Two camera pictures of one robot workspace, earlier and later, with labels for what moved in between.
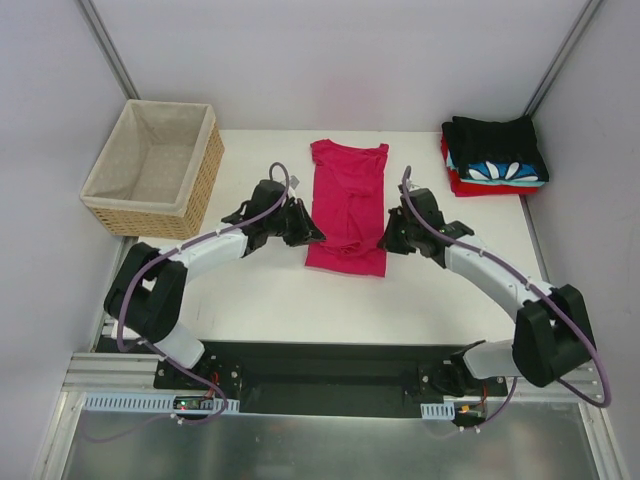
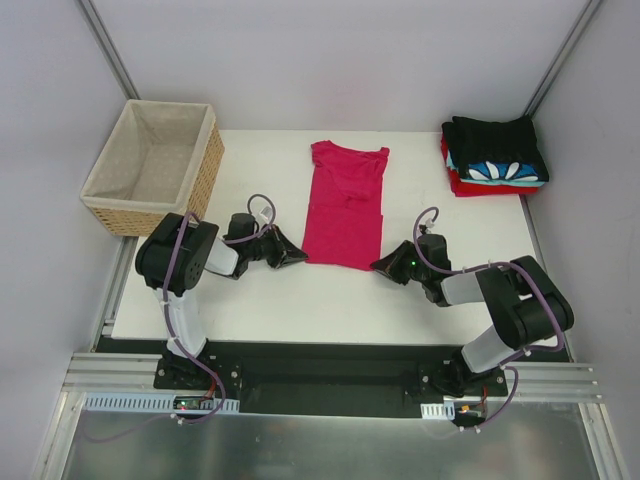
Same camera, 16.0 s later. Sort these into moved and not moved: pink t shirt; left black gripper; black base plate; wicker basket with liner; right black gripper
Moved: left black gripper; right black gripper
Not moved: pink t shirt; black base plate; wicker basket with liner
